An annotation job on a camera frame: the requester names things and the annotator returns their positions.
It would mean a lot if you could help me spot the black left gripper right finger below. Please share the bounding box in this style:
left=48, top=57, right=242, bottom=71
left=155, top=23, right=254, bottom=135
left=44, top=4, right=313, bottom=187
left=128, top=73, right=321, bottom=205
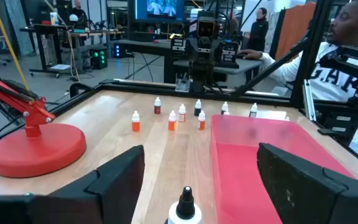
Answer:
left=257, top=142, right=358, bottom=224

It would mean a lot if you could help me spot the large black food coloring bottle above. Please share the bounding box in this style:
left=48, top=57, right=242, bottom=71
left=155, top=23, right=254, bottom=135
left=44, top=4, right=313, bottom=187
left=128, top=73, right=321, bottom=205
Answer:
left=163, top=185, right=203, bottom=224

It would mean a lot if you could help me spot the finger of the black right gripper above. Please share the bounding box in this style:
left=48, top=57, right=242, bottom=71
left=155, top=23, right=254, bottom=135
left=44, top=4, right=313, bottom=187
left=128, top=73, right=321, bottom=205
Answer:
left=221, top=40, right=240, bottom=69
left=171, top=37, right=186, bottom=59

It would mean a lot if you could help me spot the black aluminium table frame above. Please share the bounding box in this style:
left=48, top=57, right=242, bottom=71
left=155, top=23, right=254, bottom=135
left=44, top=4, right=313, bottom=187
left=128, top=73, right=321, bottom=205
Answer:
left=0, top=0, right=358, bottom=172

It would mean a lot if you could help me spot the grey computer desk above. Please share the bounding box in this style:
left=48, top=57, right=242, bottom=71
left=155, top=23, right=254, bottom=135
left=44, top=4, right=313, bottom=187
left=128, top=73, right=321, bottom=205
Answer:
left=172, top=57, right=264, bottom=83

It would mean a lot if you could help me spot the beige hanging cable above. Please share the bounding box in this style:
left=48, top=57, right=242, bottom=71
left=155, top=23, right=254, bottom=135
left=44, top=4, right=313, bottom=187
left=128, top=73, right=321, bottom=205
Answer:
left=44, top=0, right=81, bottom=82

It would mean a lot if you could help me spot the dark grey desk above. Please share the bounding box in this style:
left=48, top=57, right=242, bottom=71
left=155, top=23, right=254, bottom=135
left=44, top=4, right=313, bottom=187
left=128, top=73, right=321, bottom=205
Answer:
left=112, top=39, right=175, bottom=85

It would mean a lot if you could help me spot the yellow hanging cord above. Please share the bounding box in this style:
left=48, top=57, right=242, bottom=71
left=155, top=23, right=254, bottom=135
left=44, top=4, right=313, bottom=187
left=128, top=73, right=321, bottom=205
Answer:
left=0, top=0, right=30, bottom=91

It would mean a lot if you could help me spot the orange fabric panel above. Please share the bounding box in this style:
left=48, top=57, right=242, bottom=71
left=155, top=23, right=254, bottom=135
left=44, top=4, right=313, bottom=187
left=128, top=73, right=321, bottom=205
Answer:
left=273, top=1, right=318, bottom=62

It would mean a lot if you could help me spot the large display screen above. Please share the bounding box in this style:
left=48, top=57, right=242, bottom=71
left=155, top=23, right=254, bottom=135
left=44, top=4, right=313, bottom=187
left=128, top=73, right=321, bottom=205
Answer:
left=127, top=0, right=186, bottom=24

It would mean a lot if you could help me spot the red desk lamp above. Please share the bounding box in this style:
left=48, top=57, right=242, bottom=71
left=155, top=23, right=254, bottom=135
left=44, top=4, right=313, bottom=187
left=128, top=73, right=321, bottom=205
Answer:
left=0, top=68, right=87, bottom=179

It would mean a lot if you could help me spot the red translucent plastic bin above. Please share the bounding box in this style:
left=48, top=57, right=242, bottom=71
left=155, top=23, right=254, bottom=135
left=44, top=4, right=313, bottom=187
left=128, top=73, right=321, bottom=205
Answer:
left=209, top=114, right=357, bottom=224

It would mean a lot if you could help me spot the silver aluminium extrusion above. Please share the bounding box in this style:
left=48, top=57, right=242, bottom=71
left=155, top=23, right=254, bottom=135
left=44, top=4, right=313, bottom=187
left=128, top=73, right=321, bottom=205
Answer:
left=301, top=78, right=318, bottom=122

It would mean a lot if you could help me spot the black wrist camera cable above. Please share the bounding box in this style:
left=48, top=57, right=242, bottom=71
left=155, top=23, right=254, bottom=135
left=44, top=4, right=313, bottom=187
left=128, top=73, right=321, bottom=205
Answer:
left=211, top=9, right=233, bottom=41

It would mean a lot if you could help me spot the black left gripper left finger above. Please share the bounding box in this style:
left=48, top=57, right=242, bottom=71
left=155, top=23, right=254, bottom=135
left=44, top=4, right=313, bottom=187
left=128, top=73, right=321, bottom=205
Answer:
left=48, top=144, right=146, bottom=224

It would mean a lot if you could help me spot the black computer with green lights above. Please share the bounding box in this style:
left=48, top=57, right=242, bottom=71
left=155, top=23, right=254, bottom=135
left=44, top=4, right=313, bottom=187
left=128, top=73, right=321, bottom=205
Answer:
left=89, top=48, right=108, bottom=70

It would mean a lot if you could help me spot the black standing desk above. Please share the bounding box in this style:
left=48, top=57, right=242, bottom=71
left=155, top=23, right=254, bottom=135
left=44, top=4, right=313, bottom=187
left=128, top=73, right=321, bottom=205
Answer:
left=19, top=24, right=74, bottom=78

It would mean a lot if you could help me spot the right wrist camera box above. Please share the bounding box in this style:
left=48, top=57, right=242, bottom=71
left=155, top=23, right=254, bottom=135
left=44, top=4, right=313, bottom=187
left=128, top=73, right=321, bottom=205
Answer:
left=196, top=11, right=218, bottom=40

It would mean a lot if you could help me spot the person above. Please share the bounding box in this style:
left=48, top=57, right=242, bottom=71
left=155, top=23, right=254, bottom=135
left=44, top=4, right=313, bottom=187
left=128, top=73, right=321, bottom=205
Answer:
left=243, top=7, right=270, bottom=53
left=70, top=0, right=89, bottom=29
left=237, top=0, right=358, bottom=166

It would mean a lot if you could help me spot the black device with blue lights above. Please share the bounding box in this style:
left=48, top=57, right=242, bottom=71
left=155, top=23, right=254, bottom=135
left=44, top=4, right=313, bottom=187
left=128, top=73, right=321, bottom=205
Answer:
left=112, top=43, right=127, bottom=59

